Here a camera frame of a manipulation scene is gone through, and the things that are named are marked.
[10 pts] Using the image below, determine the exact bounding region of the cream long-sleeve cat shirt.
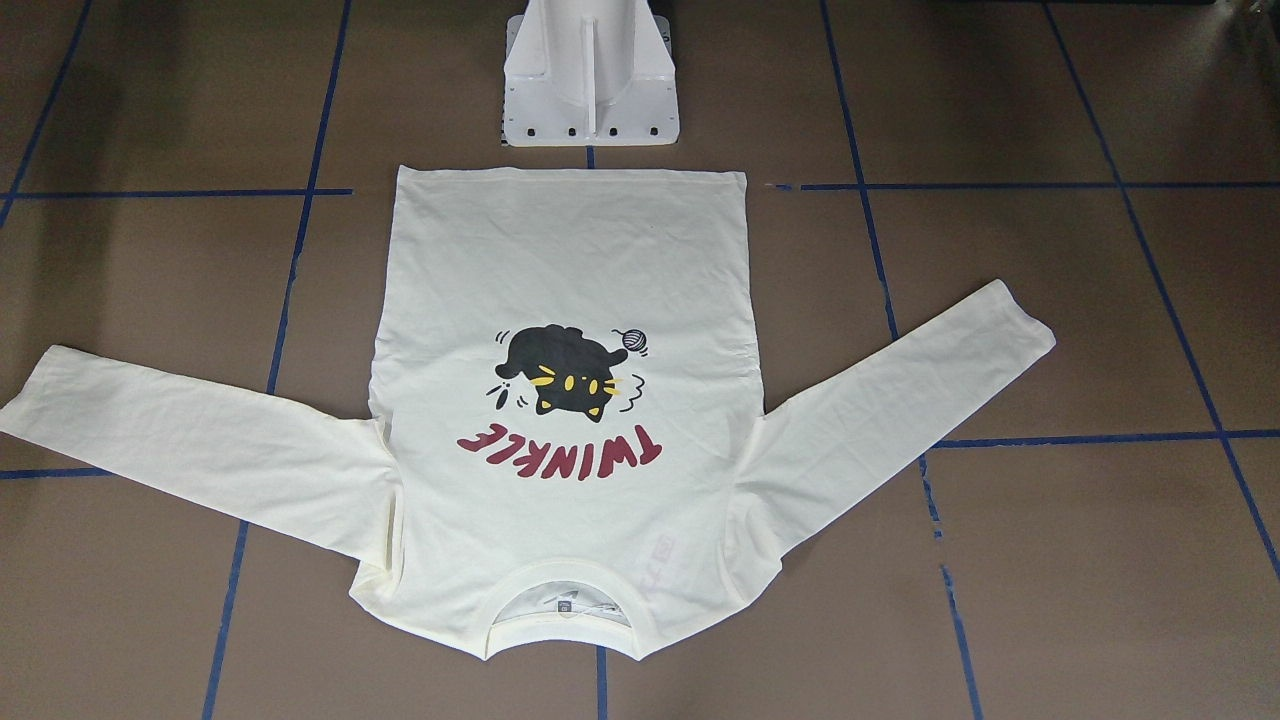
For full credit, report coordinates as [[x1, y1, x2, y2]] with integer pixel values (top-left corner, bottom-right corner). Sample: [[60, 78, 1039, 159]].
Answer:
[[3, 167, 1055, 660]]

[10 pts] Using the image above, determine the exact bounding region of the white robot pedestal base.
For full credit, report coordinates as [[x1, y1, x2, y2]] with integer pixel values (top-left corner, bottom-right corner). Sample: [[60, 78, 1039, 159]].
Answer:
[[502, 1, 680, 147]]

